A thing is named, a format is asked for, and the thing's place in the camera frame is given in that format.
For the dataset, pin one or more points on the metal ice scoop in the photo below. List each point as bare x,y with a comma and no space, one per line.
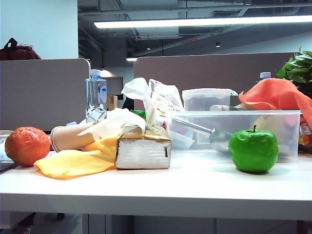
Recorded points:
219,141

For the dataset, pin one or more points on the white yellow tissue box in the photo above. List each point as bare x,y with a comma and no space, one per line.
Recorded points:
143,153

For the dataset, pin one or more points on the brown cardboard box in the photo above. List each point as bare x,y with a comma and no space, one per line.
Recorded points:
112,102

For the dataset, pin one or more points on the large transparent plastic box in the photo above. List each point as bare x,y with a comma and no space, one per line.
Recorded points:
290,146

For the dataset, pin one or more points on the bluish crumpled plastic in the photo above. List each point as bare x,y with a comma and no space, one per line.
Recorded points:
3,153

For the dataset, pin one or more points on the printed clear plastic bag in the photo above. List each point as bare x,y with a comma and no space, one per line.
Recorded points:
162,104

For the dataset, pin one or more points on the green packet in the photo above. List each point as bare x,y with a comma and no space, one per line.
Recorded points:
139,114

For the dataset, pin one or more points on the white plastic bag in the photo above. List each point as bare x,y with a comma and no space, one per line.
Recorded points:
136,89

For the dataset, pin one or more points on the white crumpled tissue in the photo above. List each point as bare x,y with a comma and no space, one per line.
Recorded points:
114,119

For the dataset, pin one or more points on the small transparent lidded container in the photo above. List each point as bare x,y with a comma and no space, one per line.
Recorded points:
207,100

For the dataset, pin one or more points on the clear water bottle blue label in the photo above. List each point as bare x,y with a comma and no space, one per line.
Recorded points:
95,95

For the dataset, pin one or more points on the grey desk partition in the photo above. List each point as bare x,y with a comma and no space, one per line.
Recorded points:
41,95
207,70

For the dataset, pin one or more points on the brown paper cup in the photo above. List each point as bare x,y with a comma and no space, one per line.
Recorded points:
68,139

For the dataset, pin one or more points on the black ceiling spotlight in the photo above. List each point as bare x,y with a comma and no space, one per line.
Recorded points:
217,44

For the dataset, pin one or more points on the yellow cloth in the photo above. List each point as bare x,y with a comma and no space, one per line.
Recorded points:
70,163

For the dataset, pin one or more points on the long ceiling light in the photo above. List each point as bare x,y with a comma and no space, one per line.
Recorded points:
195,22

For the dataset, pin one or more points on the green apple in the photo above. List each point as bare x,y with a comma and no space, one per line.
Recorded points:
253,151

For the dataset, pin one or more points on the water bottle white cap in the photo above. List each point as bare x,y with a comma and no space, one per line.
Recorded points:
265,75

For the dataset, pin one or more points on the orange cloth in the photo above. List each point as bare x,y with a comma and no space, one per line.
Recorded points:
275,93

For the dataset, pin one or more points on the orange fruit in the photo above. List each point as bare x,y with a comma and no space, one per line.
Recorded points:
26,146

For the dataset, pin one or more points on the green leafy plant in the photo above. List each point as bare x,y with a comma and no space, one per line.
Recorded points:
298,69

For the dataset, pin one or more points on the red yellow snack packet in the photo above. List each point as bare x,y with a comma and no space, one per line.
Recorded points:
306,132

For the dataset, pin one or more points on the dark red backpack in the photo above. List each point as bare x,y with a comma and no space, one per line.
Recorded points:
18,53

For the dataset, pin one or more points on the black flat pad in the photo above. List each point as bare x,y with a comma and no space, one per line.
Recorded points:
6,168

